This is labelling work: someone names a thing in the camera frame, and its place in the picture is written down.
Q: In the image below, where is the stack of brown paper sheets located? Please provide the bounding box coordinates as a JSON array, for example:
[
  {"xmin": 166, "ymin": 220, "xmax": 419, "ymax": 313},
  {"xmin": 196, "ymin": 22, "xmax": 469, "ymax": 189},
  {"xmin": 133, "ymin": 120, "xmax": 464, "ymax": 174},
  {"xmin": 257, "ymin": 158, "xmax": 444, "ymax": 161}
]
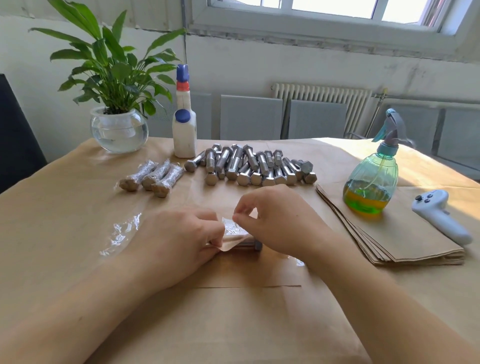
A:
[{"xmin": 315, "ymin": 180, "xmax": 468, "ymax": 266}]

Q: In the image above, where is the white radiator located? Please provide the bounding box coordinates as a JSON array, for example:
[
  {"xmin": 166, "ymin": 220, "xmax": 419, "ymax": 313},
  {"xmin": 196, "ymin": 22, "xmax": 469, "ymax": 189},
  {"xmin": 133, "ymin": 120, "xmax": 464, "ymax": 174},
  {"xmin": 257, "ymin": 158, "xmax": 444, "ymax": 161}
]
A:
[{"xmin": 271, "ymin": 82, "xmax": 372, "ymax": 138}]

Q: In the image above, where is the grey chair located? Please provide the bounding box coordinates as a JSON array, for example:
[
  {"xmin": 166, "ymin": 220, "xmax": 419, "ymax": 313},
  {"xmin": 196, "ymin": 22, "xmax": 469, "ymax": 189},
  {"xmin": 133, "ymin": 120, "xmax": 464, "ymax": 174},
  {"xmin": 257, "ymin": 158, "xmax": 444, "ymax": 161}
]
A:
[
  {"xmin": 382, "ymin": 105, "xmax": 444, "ymax": 151},
  {"xmin": 219, "ymin": 94, "xmax": 285, "ymax": 141},
  {"xmin": 288, "ymin": 99, "xmax": 350, "ymax": 140},
  {"xmin": 438, "ymin": 108, "xmax": 480, "ymax": 181},
  {"xmin": 150, "ymin": 91, "xmax": 213, "ymax": 140}
]

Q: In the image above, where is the person's left forearm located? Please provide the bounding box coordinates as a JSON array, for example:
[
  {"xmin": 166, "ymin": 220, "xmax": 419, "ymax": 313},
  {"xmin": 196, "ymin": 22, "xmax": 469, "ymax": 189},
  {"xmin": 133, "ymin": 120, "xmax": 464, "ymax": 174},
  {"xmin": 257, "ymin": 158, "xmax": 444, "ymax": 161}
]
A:
[{"xmin": 0, "ymin": 262, "xmax": 159, "ymax": 364}]

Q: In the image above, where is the white handheld controller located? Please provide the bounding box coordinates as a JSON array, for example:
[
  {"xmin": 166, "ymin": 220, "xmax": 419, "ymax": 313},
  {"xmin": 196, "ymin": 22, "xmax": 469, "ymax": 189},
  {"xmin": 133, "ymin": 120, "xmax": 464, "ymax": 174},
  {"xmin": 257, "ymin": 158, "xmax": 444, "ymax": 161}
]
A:
[{"xmin": 411, "ymin": 189, "xmax": 474, "ymax": 246}]

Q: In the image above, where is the white glue bottle blue cap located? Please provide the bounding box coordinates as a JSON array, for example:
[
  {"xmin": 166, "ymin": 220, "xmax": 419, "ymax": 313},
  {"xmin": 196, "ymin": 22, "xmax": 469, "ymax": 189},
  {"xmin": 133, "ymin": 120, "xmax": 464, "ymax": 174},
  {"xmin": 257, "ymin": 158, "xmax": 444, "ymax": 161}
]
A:
[{"xmin": 171, "ymin": 64, "xmax": 198, "ymax": 159}]

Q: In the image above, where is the person's right hand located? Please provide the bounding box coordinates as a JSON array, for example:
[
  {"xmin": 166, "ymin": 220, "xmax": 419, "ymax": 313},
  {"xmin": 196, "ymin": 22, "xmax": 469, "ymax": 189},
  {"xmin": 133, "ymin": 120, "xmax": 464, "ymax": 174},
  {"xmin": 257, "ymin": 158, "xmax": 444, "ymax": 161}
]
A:
[{"xmin": 232, "ymin": 184, "xmax": 336, "ymax": 261}]

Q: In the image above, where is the white framed window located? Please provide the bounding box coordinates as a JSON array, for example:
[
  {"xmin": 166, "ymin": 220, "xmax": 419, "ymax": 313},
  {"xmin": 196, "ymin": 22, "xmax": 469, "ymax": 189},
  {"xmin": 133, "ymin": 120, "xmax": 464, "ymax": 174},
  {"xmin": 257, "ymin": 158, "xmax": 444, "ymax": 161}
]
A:
[{"xmin": 187, "ymin": 0, "xmax": 480, "ymax": 61}]

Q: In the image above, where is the green leafy plant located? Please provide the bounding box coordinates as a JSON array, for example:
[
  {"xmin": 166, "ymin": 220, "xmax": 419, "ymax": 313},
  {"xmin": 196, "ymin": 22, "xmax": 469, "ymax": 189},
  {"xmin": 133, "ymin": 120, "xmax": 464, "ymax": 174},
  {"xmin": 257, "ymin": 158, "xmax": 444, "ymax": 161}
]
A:
[{"xmin": 30, "ymin": 0, "xmax": 186, "ymax": 117}]

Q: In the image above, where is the white vertical blind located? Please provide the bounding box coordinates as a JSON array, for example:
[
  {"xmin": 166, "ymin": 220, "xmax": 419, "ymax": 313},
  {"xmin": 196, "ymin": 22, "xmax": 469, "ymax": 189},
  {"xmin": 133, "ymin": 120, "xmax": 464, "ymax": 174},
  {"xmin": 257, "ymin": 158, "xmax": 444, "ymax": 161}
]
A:
[{"xmin": 0, "ymin": 0, "xmax": 189, "ymax": 27}]

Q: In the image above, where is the person's left hand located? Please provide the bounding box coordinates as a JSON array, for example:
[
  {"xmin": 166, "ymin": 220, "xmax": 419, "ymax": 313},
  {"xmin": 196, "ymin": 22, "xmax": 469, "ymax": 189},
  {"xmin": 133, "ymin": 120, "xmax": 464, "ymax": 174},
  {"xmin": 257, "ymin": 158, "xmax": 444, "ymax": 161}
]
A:
[{"xmin": 126, "ymin": 208, "xmax": 226, "ymax": 295}]

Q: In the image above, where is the large brown paper table cover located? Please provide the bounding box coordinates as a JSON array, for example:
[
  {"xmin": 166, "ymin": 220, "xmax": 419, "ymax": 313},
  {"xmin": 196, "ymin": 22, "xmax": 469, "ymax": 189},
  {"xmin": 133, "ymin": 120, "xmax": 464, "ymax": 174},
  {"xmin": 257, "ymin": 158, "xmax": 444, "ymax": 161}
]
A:
[{"xmin": 0, "ymin": 136, "xmax": 480, "ymax": 364}]

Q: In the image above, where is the round glass vase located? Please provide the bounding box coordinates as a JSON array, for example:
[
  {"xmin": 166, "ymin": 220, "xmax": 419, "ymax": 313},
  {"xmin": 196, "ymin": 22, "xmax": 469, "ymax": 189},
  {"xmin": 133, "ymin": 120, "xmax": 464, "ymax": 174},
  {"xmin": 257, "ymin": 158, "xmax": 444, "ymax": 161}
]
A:
[{"xmin": 90, "ymin": 106, "xmax": 150, "ymax": 155}]

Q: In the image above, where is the clear film sheet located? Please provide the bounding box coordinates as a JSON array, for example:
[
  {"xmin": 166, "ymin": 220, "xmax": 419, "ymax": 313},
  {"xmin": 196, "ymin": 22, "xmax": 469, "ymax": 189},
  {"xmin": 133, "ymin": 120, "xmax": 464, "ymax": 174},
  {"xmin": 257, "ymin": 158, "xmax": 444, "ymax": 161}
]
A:
[{"xmin": 99, "ymin": 212, "xmax": 144, "ymax": 258}]

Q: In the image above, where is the person's right forearm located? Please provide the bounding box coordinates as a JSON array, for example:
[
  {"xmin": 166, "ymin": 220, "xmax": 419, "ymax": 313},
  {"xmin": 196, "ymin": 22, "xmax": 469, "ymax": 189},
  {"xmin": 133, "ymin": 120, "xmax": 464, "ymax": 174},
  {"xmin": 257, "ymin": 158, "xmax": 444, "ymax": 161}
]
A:
[{"xmin": 307, "ymin": 238, "xmax": 480, "ymax": 364}]

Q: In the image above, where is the black trash bin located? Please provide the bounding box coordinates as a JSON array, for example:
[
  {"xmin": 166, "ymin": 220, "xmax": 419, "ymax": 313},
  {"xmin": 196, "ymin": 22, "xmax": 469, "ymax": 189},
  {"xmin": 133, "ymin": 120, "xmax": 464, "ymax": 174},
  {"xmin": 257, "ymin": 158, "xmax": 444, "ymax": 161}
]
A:
[{"xmin": 0, "ymin": 73, "xmax": 48, "ymax": 195}]

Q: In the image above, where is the pile of steel bolts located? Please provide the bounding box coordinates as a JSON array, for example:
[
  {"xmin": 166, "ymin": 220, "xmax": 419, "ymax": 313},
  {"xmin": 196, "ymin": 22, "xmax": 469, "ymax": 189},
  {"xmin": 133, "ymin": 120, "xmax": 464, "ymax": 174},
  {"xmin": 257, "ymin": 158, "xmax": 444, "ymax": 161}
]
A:
[{"xmin": 184, "ymin": 144, "xmax": 318, "ymax": 188}]

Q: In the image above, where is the grey hex bolt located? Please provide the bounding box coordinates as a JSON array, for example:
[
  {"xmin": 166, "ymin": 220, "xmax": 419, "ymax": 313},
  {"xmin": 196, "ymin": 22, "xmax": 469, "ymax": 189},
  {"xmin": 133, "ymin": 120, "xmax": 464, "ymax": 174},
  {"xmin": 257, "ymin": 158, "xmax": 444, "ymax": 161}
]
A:
[{"xmin": 236, "ymin": 237, "xmax": 264, "ymax": 252}]

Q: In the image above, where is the green spray bottle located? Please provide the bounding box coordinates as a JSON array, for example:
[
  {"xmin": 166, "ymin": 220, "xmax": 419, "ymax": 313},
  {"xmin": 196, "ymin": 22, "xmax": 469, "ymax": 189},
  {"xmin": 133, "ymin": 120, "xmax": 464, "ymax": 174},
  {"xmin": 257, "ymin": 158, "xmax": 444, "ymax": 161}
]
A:
[{"xmin": 342, "ymin": 108, "xmax": 416, "ymax": 217}]

